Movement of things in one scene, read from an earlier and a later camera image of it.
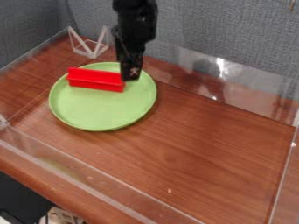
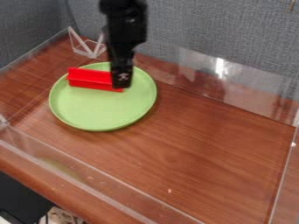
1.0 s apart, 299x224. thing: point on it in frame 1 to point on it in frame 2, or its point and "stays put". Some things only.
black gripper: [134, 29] to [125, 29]
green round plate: [101, 110] stays put
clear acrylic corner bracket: [86, 47] stays put
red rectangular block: [96, 79] stays put
